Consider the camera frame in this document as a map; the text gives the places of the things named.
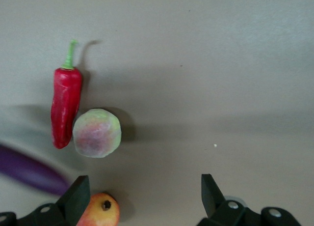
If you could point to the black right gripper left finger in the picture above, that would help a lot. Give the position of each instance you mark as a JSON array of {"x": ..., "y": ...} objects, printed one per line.
[{"x": 73, "y": 201}]

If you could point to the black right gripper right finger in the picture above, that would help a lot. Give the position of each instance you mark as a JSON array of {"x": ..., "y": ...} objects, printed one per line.
[{"x": 213, "y": 204}]

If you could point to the red apple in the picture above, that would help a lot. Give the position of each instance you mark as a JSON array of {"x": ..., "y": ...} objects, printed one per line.
[{"x": 103, "y": 215}]

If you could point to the purple eggplant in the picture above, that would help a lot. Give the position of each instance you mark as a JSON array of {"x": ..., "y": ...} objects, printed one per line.
[{"x": 29, "y": 172}]

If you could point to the pink green peach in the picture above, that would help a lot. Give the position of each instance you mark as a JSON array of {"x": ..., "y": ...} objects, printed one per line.
[{"x": 96, "y": 133}]

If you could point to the red chili pepper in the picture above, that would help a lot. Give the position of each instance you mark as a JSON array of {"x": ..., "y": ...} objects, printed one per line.
[{"x": 65, "y": 108}]

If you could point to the brown table mat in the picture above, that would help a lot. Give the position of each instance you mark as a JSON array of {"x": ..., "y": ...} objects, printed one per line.
[{"x": 196, "y": 64}]

